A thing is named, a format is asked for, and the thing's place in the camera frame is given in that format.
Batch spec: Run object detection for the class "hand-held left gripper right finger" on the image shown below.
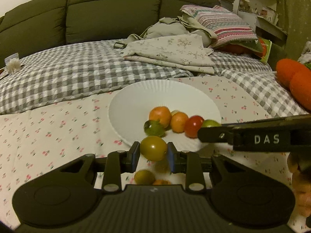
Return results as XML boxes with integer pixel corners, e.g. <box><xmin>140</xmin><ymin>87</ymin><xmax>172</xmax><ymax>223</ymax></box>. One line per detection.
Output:
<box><xmin>167</xmin><ymin>142</ymin><xmax>241</xmax><ymax>193</ymax></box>

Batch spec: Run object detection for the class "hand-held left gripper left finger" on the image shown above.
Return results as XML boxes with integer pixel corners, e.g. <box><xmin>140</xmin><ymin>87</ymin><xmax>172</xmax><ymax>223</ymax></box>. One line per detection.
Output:
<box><xmin>70</xmin><ymin>141</ymin><xmax>141</xmax><ymax>193</ymax></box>

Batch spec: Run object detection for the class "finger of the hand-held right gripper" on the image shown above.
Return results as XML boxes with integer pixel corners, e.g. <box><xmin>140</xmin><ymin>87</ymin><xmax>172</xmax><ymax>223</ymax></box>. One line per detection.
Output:
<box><xmin>197</xmin><ymin>123</ymin><xmax>234</xmax><ymax>144</ymax></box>

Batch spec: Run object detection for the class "light green tomato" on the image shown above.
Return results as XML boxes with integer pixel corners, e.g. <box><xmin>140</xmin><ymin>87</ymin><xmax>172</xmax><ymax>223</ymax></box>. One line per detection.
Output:
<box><xmin>202</xmin><ymin>119</ymin><xmax>222</xmax><ymax>128</ymax></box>

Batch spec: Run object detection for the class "olive yellow tomato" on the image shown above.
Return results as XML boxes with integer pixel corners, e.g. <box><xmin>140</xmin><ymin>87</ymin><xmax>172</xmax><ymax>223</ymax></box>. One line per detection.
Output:
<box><xmin>140</xmin><ymin>136</ymin><xmax>168</xmax><ymax>161</ymax></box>

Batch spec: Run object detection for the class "red tomato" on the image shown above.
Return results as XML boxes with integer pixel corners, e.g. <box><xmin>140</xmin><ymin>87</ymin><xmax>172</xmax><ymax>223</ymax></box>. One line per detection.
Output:
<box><xmin>184</xmin><ymin>116</ymin><xmax>204</xmax><ymax>139</ymax></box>

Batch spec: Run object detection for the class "dark green tomato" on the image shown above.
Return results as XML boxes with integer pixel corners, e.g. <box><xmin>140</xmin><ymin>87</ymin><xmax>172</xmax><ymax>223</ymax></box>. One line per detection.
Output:
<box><xmin>144</xmin><ymin>120</ymin><xmax>166</xmax><ymax>137</ymax></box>

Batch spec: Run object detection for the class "orange tomato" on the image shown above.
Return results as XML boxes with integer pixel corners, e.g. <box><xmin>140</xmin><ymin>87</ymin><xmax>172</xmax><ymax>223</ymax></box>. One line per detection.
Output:
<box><xmin>170</xmin><ymin>112</ymin><xmax>189</xmax><ymax>133</ymax></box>

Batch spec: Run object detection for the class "large orange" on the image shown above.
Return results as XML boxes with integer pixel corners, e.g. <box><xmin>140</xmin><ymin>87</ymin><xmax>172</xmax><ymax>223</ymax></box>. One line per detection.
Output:
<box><xmin>149</xmin><ymin>106</ymin><xmax>172</xmax><ymax>128</ymax></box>

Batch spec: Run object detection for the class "white ribbed plate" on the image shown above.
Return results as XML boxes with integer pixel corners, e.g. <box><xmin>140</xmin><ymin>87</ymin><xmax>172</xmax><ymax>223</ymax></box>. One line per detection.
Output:
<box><xmin>108</xmin><ymin>80</ymin><xmax>221</xmax><ymax>151</ymax></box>

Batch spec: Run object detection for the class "person's right hand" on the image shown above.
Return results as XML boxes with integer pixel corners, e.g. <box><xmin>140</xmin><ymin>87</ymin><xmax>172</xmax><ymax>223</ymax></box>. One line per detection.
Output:
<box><xmin>287</xmin><ymin>152</ymin><xmax>311</xmax><ymax>217</ymax></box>

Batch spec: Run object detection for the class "green orange book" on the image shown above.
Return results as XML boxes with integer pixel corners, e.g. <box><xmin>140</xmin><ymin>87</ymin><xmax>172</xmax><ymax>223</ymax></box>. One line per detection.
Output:
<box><xmin>258</xmin><ymin>39</ymin><xmax>272</xmax><ymax>65</ymax></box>

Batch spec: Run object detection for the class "orange pillow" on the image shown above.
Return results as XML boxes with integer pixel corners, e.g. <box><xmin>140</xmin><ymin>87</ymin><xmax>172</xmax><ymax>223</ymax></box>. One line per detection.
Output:
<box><xmin>220</xmin><ymin>44</ymin><xmax>246</xmax><ymax>55</ymax></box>

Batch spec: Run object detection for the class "cherry print tablecloth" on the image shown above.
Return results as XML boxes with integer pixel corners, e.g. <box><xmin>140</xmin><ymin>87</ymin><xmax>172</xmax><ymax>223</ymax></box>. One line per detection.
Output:
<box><xmin>0</xmin><ymin>75</ymin><xmax>311</xmax><ymax>231</ymax></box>

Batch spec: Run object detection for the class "folded floral beige cloth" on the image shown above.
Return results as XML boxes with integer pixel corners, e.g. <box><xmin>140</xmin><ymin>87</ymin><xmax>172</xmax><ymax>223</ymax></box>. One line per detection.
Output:
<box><xmin>123</xmin><ymin>34</ymin><xmax>215</xmax><ymax>75</ymax></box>

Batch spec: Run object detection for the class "grey checked blanket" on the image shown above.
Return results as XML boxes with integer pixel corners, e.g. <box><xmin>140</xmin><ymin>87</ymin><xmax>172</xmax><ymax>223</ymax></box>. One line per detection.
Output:
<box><xmin>0</xmin><ymin>39</ymin><xmax>311</xmax><ymax>116</ymax></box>

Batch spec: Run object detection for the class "pink striped pillow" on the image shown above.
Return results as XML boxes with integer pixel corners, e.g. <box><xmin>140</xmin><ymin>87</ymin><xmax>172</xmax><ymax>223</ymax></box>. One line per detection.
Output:
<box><xmin>180</xmin><ymin>5</ymin><xmax>258</xmax><ymax>48</ymax></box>

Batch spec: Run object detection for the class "beige canvas bag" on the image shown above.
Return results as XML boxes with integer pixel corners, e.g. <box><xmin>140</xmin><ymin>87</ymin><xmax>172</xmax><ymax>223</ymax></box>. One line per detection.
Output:
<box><xmin>126</xmin><ymin>16</ymin><xmax>218</xmax><ymax>48</ymax></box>

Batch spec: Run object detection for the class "white bookshelf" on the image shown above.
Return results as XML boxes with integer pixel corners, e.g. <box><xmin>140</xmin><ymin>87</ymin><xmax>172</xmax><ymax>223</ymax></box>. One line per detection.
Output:
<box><xmin>233</xmin><ymin>0</ymin><xmax>289</xmax><ymax>46</ymax></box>

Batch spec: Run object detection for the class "dark green sofa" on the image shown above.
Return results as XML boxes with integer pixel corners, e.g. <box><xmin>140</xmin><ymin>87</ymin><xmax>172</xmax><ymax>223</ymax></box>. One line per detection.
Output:
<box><xmin>0</xmin><ymin>0</ymin><xmax>219</xmax><ymax>61</ymax></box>

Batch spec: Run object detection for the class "clear cotton swab box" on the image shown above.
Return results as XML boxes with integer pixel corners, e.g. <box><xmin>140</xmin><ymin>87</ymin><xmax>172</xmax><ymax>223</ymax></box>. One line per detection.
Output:
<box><xmin>5</xmin><ymin>53</ymin><xmax>21</xmax><ymax>74</ymax></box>

